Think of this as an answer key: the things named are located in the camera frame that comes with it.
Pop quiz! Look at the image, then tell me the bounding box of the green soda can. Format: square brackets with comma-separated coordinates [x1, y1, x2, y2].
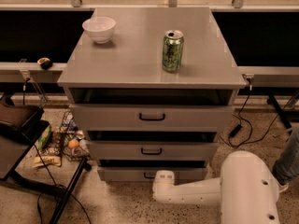
[162, 30, 184, 72]

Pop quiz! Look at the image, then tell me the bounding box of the wire basket with items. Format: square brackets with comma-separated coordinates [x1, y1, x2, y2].
[59, 111, 90, 161]

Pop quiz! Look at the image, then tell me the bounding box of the white bowl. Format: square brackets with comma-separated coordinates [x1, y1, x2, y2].
[82, 17, 116, 44]

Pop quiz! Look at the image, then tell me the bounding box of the black cable on floor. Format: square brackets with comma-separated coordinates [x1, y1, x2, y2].
[21, 77, 92, 224]

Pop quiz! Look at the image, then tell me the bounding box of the green chip bag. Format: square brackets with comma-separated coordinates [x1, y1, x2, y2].
[37, 125, 51, 150]

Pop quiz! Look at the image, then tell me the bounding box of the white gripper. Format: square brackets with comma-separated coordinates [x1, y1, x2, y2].
[154, 170, 175, 185]

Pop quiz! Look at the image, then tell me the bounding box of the grey drawer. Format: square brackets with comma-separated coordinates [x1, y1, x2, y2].
[97, 160, 207, 183]
[87, 141, 218, 161]
[70, 105, 234, 133]

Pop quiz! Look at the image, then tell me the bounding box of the grey middle drawer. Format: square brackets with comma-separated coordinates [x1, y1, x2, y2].
[87, 141, 218, 161]

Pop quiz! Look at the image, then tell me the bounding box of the grey bottom drawer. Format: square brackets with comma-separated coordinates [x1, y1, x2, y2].
[97, 160, 207, 183]

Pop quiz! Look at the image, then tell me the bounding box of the grey sneaker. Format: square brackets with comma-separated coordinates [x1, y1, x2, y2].
[278, 182, 289, 193]

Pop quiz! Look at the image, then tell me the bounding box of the small black round object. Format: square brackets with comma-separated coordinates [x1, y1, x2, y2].
[37, 57, 53, 70]

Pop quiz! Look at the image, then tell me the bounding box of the grey drawer cabinet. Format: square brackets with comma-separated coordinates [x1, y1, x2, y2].
[57, 7, 247, 183]

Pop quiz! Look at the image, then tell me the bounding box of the black power cable with adapter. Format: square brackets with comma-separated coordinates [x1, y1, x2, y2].
[220, 83, 299, 148]

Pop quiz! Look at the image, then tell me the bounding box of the grey top drawer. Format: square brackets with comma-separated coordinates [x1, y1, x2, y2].
[70, 105, 234, 133]

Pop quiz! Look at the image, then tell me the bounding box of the black side table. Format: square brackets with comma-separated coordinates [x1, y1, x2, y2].
[0, 91, 88, 224]

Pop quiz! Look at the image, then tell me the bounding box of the snack bag on floor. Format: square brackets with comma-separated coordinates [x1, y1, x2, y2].
[33, 156, 62, 168]

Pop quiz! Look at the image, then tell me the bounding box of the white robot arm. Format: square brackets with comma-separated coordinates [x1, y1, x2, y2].
[152, 150, 280, 224]

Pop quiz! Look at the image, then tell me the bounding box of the orange fruit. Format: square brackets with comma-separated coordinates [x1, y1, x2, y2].
[68, 139, 79, 149]

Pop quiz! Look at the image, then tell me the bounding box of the person leg in jeans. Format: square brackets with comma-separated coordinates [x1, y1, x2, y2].
[272, 133, 299, 186]

